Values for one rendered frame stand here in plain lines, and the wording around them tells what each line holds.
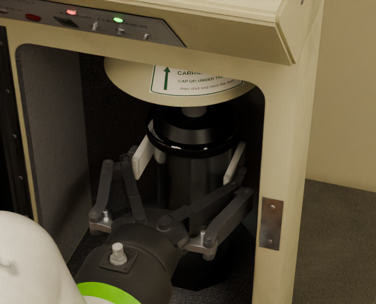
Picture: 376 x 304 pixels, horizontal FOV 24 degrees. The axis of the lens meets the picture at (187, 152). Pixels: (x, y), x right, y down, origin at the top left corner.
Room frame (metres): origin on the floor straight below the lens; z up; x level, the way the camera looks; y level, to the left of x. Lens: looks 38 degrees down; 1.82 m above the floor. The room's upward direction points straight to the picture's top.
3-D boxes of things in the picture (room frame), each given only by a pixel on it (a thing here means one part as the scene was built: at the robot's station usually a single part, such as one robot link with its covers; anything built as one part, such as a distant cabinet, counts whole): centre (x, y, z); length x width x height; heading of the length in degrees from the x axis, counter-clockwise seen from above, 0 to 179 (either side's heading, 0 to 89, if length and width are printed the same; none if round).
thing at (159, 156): (0.80, -0.01, 1.13); 0.11 x 0.11 x 0.21
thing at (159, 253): (0.65, 0.04, 1.20); 0.09 x 0.08 x 0.07; 162
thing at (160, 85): (0.81, 0.00, 1.34); 0.18 x 0.18 x 0.05
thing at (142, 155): (0.80, 0.05, 1.20); 0.07 x 0.01 x 0.03; 162
